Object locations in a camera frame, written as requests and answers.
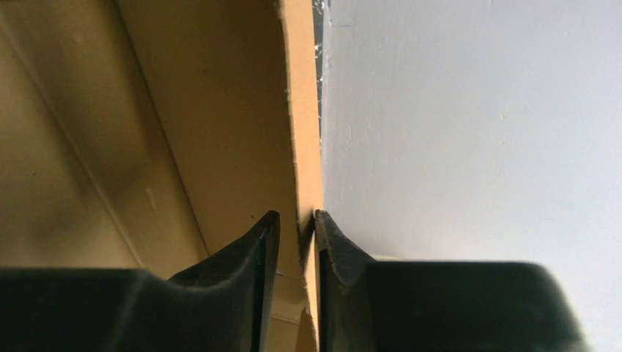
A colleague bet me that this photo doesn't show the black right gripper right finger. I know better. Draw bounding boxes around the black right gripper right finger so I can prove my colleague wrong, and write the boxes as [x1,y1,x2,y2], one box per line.
[315,210,589,351]

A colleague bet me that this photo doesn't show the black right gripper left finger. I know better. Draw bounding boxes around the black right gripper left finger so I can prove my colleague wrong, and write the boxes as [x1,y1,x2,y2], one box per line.
[1,210,280,351]

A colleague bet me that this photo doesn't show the brown cardboard box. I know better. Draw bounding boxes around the brown cardboard box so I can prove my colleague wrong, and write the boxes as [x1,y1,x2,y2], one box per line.
[1,1,322,351]

